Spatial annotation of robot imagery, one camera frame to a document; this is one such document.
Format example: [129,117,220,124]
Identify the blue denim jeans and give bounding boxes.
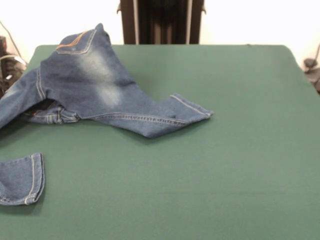
[0,22,215,207]

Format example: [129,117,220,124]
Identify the dark green table cloth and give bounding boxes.
[0,44,320,240]

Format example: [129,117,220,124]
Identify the black wheeled base leg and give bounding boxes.
[0,36,28,101]

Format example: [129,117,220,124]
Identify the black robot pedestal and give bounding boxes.
[120,0,205,46]

